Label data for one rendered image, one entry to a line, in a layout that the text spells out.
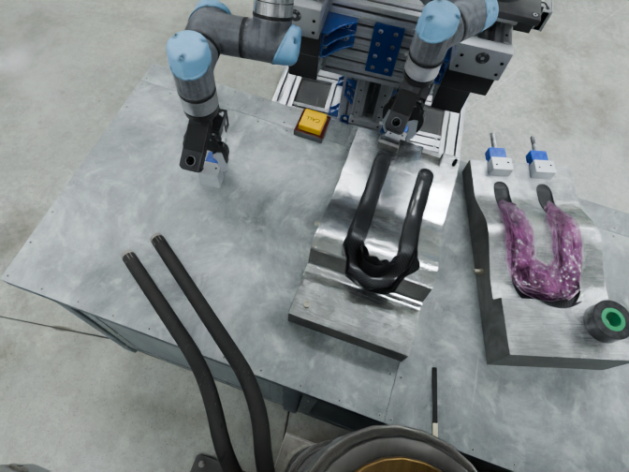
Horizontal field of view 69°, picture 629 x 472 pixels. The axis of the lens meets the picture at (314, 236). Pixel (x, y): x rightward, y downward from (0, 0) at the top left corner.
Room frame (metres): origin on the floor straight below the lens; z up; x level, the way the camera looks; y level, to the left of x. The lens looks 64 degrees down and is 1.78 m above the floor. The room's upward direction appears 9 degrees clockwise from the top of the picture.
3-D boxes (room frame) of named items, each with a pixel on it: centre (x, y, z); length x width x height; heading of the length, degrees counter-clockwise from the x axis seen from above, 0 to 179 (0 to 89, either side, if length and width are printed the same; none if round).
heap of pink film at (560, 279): (0.50, -0.51, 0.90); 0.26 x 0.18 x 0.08; 6
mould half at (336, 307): (0.48, -0.15, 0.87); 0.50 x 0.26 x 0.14; 169
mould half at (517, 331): (0.49, -0.51, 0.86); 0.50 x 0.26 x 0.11; 6
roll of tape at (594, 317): (0.32, -0.61, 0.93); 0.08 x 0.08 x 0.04
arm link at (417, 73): (0.80, -0.18, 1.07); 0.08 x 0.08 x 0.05
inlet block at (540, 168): (0.77, -0.53, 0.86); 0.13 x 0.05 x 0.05; 6
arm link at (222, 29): (0.72, 0.25, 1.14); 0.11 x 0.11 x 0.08; 88
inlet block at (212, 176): (0.64, 0.27, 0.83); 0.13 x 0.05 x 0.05; 176
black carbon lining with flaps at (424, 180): (0.50, -0.16, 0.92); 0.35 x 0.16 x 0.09; 169
